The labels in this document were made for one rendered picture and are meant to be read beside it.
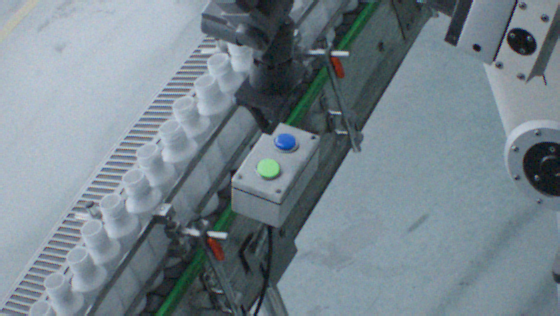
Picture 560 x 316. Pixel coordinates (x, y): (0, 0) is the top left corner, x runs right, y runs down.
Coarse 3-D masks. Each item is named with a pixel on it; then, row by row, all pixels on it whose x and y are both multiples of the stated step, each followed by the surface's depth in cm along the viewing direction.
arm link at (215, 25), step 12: (204, 12) 164; (216, 12) 164; (288, 12) 162; (204, 24) 167; (216, 24) 166; (228, 24) 163; (240, 24) 157; (216, 36) 167; (228, 36) 166; (240, 36) 158; (252, 36) 156; (264, 48) 160
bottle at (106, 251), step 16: (96, 224) 177; (96, 240) 175; (112, 240) 178; (96, 256) 176; (112, 256) 176; (112, 272) 177; (128, 272) 179; (128, 288) 179; (128, 304) 181; (144, 304) 183
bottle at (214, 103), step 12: (204, 84) 200; (216, 84) 197; (204, 96) 197; (216, 96) 198; (228, 96) 200; (204, 108) 198; (216, 108) 198; (228, 108) 199; (216, 120) 199; (228, 132) 200; (240, 132) 202; (228, 144) 201; (228, 156) 203; (240, 156) 203
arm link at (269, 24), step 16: (224, 0) 154; (240, 0) 153; (256, 0) 154; (272, 0) 157; (288, 0) 158; (224, 16) 158; (240, 16) 155; (256, 16) 155; (272, 16) 157; (272, 32) 157
